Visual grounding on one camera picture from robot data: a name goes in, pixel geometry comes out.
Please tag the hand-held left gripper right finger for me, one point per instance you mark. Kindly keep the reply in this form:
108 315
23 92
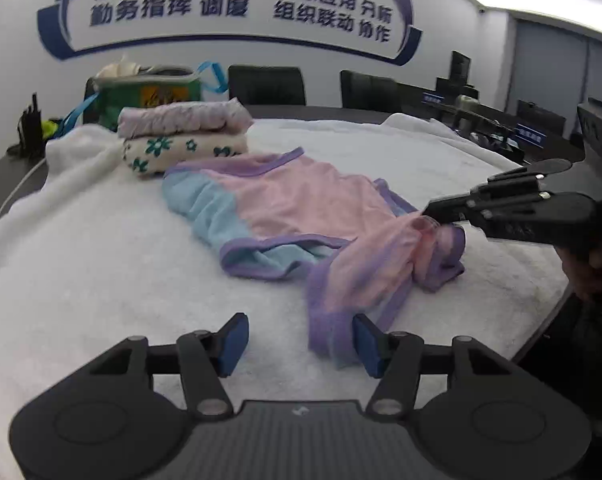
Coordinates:
367 345

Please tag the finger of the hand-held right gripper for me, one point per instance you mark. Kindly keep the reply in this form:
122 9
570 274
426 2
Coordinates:
446 210
531 170

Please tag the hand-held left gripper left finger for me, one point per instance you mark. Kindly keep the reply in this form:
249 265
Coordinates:
233 342

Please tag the pink purple blue garment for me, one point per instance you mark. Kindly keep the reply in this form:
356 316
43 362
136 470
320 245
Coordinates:
301 200

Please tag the person's right hand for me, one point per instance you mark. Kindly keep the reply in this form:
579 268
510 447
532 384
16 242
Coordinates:
591 277

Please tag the blue desk name sign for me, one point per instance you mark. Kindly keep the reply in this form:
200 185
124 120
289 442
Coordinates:
432 99
530 135

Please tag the grey window blind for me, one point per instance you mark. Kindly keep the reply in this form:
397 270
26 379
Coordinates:
551 65

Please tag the black monitor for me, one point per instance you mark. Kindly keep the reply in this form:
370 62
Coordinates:
460 67

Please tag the black office chair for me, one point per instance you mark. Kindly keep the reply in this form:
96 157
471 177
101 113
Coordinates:
266 86
368 91

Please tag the white fluffy blanket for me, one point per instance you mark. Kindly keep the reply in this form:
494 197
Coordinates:
106 260

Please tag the folded cream floral cloth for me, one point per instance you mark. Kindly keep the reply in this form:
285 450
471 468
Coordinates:
181 152

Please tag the folded pink striped cloth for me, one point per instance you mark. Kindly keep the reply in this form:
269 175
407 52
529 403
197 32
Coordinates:
181 117

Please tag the green storage bag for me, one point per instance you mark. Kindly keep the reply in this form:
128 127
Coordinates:
213 77
151 95

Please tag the yellow-green object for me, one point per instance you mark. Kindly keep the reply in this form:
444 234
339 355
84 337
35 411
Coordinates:
51 127

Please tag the black handheld radios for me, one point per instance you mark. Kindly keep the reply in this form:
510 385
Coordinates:
31 127

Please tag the white cloth in bag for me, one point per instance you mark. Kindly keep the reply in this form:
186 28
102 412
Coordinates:
121 69

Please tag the blue lettered wall sign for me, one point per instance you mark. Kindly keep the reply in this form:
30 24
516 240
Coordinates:
51 35

